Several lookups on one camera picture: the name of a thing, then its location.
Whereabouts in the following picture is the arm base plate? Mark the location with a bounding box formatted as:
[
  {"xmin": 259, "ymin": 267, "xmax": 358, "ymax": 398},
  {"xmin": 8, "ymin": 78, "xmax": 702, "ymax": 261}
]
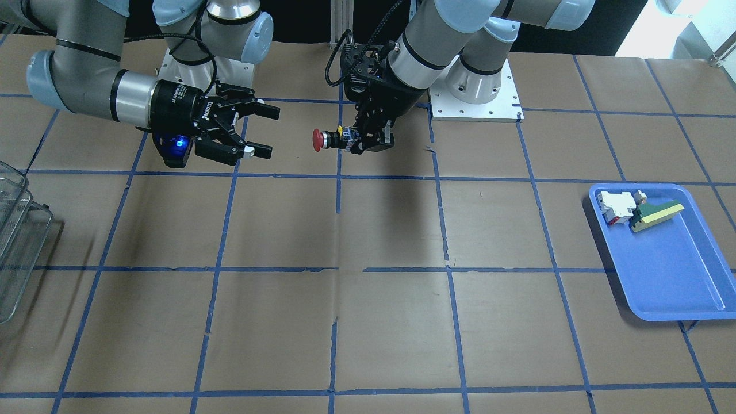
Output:
[
  {"xmin": 429, "ymin": 57, "xmax": 524, "ymax": 122},
  {"xmin": 158, "ymin": 50, "xmax": 257, "ymax": 91}
]

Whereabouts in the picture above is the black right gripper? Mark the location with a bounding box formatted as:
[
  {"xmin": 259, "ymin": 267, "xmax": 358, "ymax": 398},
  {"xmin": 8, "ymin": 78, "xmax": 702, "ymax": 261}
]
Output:
[{"xmin": 149, "ymin": 79, "xmax": 281, "ymax": 167}]

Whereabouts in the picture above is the green yellow terminal block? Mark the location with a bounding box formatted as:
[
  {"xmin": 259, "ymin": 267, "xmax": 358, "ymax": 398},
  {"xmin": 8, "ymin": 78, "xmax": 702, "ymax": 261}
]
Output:
[{"xmin": 629, "ymin": 200, "xmax": 684, "ymax": 233}]

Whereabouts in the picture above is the aluminium profile post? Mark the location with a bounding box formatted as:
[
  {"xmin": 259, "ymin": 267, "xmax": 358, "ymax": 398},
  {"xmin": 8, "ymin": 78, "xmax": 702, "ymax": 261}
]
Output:
[{"xmin": 329, "ymin": 0, "xmax": 354, "ymax": 49}]

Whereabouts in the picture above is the black wrist camera blue light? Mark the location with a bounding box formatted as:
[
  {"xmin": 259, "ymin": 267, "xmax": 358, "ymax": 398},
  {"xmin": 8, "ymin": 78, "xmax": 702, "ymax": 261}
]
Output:
[{"xmin": 152, "ymin": 132, "xmax": 194, "ymax": 168}]

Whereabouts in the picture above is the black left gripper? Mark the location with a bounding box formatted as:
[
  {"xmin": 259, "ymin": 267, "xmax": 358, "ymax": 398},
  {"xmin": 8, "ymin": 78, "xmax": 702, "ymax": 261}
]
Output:
[{"xmin": 345, "ymin": 78, "xmax": 427, "ymax": 155}]

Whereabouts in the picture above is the wire mesh shelf basket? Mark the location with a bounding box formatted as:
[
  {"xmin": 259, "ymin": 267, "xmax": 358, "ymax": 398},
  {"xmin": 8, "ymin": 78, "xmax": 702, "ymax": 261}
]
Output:
[{"xmin": 1, "ymin": 162, "xmax": 53, "ymax": 323}]

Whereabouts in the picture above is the white circuit breaker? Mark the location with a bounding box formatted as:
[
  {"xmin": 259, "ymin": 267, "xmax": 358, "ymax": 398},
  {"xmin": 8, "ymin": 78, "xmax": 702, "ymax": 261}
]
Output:
[{"xmin": 596, "ymin": 190, "xmax": 647, "ymax": 226}]

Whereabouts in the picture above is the red emergency stop button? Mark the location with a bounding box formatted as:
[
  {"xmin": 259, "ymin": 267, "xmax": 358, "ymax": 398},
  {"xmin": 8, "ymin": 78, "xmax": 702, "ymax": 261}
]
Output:
[{"xmin": 312, "ymin": 125, "xmax": 361, "ymax": 152}]

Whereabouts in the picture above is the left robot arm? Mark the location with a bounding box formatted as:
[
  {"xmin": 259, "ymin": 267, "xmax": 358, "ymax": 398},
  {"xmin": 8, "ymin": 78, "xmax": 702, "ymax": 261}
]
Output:
[{"xmin": 312, "ymin": 1, "xmax": 595, "ymax": 155}]

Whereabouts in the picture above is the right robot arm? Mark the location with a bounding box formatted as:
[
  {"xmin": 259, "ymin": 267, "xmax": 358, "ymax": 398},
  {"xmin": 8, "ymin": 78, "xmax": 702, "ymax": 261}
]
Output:
[{"xmin": 2, "ymin": 1, "xmax": 279, "ymax": 168}]

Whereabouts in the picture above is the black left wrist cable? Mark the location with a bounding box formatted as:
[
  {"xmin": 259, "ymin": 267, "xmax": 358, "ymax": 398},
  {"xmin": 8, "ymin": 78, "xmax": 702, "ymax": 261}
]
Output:
[{"xmin": 325, "ymin": 0, "xmax": 403, "ymax": 104}]

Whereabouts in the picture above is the blue plastic tray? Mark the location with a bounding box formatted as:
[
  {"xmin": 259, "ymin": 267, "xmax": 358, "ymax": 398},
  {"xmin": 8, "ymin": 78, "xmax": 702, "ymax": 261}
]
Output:
[{"xmin": 588, "ymin": 183, "xmax": 735, "ymax": 321}]

